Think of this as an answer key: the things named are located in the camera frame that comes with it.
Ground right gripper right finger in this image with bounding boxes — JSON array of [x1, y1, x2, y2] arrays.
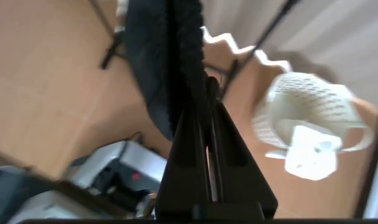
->
[[211, 101, 279, 218]]

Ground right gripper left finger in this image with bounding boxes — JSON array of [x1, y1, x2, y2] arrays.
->
[[154, 102, 212, 218]]

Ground black shorts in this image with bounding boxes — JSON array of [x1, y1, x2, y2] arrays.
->
[[123, 0, 223, 141]]

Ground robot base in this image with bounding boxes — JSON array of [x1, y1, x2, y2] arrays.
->
[[0, 139, 168, 222]]

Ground white laundry basket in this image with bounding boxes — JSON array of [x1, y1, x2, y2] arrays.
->
[[251, 72, 375, 154]]

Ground black clothes rack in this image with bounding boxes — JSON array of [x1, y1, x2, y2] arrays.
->
[[88, 0, 302, 99]]

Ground white garment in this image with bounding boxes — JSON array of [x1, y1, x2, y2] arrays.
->
[[264, 124, 344, 182]]

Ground beige curtain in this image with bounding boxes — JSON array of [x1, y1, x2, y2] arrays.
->
[[201, 0, 378, 111]]

